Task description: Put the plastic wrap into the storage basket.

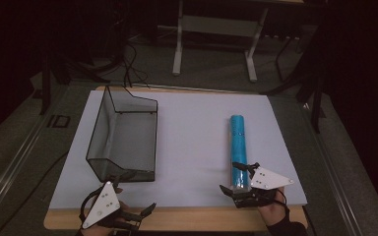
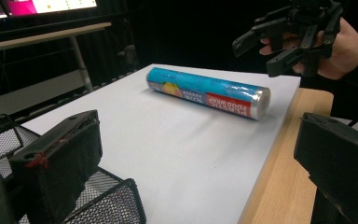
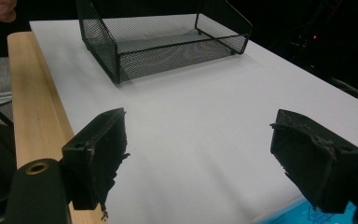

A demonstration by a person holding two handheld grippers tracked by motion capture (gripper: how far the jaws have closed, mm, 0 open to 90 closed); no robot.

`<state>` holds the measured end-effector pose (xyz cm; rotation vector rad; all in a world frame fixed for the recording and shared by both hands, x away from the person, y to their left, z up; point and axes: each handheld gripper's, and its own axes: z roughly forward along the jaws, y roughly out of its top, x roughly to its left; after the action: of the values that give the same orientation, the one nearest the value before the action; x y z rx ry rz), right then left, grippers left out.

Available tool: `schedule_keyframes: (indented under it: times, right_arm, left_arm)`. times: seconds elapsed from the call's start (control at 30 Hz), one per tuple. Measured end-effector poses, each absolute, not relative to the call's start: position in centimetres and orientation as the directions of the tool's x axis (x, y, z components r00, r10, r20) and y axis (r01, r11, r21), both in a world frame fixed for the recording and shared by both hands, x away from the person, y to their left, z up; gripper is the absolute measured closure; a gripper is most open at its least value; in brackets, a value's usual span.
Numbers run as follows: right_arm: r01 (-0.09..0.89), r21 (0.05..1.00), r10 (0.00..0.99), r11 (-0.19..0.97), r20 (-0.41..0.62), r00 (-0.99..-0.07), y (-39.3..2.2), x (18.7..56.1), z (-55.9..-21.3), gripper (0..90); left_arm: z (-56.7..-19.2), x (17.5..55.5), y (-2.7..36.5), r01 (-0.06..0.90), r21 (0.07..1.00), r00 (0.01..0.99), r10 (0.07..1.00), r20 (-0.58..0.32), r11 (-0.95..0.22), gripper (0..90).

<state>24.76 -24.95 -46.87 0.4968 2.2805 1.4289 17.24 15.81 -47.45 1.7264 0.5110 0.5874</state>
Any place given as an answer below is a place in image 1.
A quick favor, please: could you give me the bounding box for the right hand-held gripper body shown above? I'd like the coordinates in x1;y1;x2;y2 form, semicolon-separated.
232;166;295;209

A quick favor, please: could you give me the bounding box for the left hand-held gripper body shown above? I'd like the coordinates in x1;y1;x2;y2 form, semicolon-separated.
78;181;143;232

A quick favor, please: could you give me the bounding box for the blue roll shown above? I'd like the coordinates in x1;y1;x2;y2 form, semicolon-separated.
229;114;252;193

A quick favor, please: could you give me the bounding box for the clear plastic bin black rim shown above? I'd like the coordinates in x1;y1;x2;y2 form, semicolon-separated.
85;85;159;184

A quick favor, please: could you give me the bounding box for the person's left hand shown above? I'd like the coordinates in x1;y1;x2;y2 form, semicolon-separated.
77;186;133;236

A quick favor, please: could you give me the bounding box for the person's right hand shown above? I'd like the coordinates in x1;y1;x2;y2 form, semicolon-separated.
257;186;290;228

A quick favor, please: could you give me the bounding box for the wooden table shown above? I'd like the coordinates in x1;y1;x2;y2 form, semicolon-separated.
42;85;310;232

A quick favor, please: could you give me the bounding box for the white table mat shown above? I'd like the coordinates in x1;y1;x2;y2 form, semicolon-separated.
48;89;309;211

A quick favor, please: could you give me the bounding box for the black tripod stand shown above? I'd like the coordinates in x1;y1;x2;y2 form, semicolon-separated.
261;19;328;135

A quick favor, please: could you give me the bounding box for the black stand leg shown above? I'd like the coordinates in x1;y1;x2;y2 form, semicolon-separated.
38;53;53;116

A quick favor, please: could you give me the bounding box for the aluminium floor rail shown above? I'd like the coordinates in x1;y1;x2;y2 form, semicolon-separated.
302;102;368;236
0;111;55;227

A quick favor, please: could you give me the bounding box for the black floor cable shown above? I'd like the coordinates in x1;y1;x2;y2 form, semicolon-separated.
0;149;71;236

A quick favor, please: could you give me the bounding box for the black rectangular floor frame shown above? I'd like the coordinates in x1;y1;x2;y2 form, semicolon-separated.
47;114;72;129

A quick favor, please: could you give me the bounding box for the black cable bundle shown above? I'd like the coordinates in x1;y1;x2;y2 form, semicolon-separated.
119;38;152;89

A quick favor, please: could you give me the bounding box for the white metal desk frame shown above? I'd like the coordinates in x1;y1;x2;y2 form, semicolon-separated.
171;0;271;84

